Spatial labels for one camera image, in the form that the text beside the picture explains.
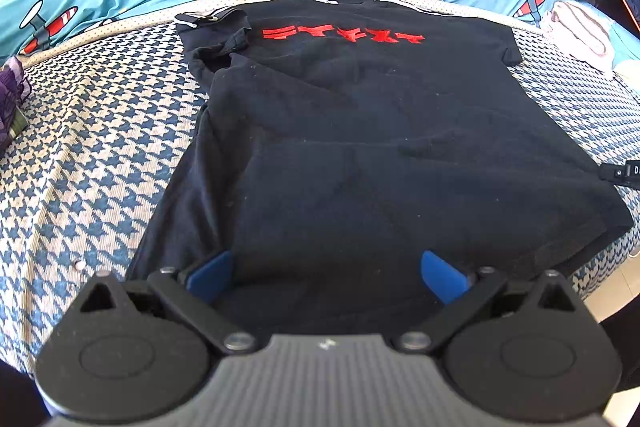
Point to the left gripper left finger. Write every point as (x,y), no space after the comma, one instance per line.
(188,296)

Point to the black t-shirt red print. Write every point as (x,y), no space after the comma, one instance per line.
(341,141)

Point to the blue houndstooth mattress cover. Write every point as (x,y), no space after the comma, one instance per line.
(112,111)

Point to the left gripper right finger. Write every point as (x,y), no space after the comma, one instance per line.
(463,298)

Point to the purple folded cloth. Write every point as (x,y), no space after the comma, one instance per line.
(14,91)

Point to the beige striped folded cloth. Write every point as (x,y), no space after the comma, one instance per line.
(576,31)

